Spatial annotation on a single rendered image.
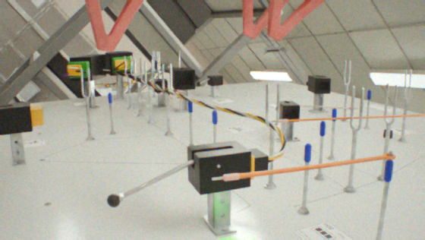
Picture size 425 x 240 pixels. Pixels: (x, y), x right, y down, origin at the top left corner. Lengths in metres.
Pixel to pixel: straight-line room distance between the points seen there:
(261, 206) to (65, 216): 0.24
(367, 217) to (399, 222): 0.04
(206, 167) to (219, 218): 0.07
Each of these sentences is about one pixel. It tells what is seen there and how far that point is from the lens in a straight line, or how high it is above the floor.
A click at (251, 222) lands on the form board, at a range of 0.46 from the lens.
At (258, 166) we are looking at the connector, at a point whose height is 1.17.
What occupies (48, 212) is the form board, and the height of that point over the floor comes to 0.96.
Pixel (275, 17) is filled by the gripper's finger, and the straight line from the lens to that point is 0.38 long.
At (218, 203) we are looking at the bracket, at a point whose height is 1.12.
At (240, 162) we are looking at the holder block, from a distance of 0.41.
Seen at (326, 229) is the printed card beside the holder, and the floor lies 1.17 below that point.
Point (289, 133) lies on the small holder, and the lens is 0.77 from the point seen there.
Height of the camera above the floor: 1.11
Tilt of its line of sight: 10 degrees up
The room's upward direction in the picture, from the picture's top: 44 degrees clockwise
